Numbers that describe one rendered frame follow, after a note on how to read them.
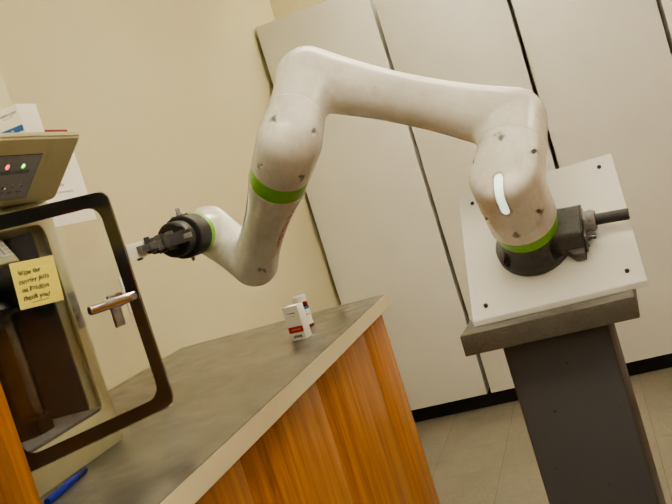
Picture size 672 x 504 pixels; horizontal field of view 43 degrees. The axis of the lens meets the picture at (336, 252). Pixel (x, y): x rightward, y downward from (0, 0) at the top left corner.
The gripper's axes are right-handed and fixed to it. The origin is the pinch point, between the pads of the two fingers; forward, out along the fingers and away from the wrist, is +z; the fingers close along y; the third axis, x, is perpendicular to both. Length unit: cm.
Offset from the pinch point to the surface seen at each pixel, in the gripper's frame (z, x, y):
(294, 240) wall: -241, 15, -55
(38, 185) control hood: 11.6, -16.0, -6.9
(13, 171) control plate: 20.6, -18.3, -4.4
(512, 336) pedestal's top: -13, 36, 61
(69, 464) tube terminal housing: 21.3, 31.3, -12.2
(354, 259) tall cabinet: -275, 34, -39
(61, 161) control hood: 7.4, -19.2, -3.7
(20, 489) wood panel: 44, 28, -3
